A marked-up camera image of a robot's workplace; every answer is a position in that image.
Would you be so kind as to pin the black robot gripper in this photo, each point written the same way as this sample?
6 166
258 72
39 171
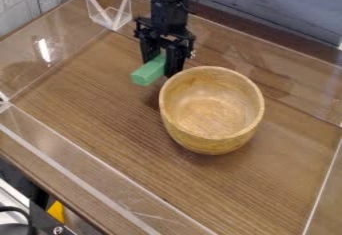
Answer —
164 31

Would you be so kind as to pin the green rectangular block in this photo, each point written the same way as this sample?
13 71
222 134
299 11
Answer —
150 71

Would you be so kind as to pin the brown wooden bowl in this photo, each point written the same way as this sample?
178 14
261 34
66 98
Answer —
212 109

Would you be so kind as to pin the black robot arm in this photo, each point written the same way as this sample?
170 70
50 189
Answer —
164 31

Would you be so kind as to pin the clear acrylic corner bracket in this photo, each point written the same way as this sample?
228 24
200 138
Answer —
110 17

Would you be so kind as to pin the clear acrylic front wall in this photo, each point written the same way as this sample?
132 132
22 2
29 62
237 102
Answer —
112 201

